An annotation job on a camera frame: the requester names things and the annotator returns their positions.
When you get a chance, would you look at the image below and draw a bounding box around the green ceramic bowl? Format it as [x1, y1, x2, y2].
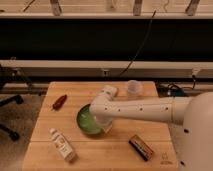
[76, 104, 103, 135]

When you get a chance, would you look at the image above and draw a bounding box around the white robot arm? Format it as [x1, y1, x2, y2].
[89, 91, 213, 171]

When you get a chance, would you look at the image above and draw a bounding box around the black office chair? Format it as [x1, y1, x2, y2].
[0, 63, 25, 142]

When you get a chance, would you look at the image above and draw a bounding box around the black hanging cable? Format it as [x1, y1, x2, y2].
[118, 9, 157, 77]

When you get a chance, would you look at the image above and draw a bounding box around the white small block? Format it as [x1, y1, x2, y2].
[103, 85, 118, 97]

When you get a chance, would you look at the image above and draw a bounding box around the brown rectangular box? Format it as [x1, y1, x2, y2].
[128, 135, 154, 161]

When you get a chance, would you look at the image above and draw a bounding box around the wooden cutting board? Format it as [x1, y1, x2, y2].
[22, 82, 178, 171]

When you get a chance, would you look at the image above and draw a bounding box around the black floor cable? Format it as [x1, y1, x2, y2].
[159, 83, 188, 98]

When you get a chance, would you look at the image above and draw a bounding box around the white plastic bottle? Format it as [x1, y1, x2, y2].
[50, 128, 76, 162]

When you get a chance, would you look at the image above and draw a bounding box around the clear plastic cup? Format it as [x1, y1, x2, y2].
[126, 80, 142, 99]

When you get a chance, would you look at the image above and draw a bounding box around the red small bottle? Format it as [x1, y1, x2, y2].
[52, 95, 67, 110]

